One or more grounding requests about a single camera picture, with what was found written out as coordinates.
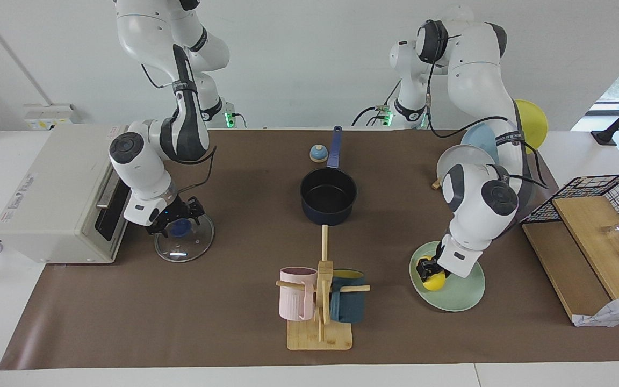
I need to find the wooden mug tree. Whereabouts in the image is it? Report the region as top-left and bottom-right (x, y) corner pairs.
(276, 225), (371, 351)

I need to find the yellow plate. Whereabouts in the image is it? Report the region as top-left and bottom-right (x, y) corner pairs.
(514, 99), (549, 154)

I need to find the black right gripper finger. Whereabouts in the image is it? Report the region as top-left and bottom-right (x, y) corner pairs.
(147, 220), (174, 238)
(188, 196), (206, 224)

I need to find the black left base cable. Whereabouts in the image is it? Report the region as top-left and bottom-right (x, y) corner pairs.
(351, 81), (431, 128)

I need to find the light blue plate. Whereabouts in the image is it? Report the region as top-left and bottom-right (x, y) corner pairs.
(461, 123), (501, 163)

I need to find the light wooden shelf board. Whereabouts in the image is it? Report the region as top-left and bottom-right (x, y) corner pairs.
(551, 196), (619, 300)

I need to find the white power strip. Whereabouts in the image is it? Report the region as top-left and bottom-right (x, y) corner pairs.
(24, 104), (74, 130)

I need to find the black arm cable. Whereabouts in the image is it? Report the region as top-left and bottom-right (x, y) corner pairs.
(426, 32), (550, 190)
(140, 63), (219, 195)

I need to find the pink ribbed mug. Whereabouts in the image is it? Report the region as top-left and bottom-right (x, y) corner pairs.
(279, 267), (318, 322)

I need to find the grey plate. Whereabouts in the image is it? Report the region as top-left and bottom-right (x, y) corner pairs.
(436, 144), (498, 187)

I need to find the dark teal mug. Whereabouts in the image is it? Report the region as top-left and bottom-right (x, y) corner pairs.
(330, 269), (366, 324)

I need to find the brown table mat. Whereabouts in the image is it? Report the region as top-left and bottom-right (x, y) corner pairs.
(0, 129), (619, 370)

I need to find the cream toaster oven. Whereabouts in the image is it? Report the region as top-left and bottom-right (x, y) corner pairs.
(0, 125), (134, 265)

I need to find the brown wooden base board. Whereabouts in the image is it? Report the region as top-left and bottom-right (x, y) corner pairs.
(522, 221), (611, 323)

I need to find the black right base cable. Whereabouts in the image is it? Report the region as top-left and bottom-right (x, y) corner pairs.
(222, 110), (247, 130)

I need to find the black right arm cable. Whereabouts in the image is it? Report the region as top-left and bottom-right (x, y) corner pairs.
(140, 63), (219, 195)

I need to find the dark blue saucepan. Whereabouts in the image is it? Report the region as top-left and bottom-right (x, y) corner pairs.
(300, 126), (358, 226)

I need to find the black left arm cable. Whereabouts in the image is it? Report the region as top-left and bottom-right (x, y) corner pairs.
(426, 32), (550, 190)

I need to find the black base cable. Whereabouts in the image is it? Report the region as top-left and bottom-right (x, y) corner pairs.
(351, 81), (431, 128)
(222, 110), (247, 130)

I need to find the yellow potato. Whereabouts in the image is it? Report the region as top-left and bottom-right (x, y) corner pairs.
(418, 262), (446, 292)

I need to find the mint green plate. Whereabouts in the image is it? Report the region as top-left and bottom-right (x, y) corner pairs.
(409, 240), (486, 312)

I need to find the glass lid blue knob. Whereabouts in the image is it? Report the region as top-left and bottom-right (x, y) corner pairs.
(154, 214), (215, 263)

